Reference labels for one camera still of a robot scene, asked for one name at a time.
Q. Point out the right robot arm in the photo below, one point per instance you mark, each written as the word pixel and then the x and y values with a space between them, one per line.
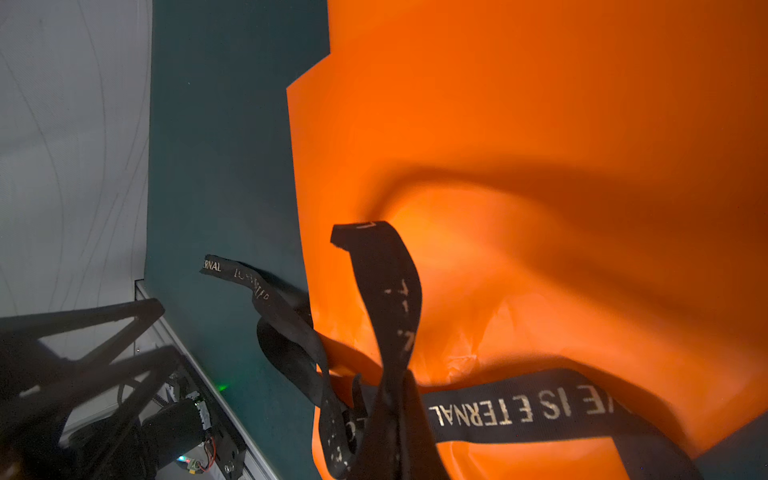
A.
pixel 166 436

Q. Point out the orange wrapping paper sheet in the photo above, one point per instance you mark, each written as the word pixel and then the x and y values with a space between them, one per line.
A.
pixel 554 214

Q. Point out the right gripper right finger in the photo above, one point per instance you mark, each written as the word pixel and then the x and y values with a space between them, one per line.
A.
pixel 420 459

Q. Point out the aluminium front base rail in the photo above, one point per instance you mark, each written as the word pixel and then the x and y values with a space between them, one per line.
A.
pixel 239 457

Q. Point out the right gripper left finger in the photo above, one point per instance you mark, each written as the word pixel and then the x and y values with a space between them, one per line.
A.
pixel 379 455

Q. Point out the green table mat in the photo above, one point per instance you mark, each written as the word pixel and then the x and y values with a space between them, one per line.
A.
pixel 224 233

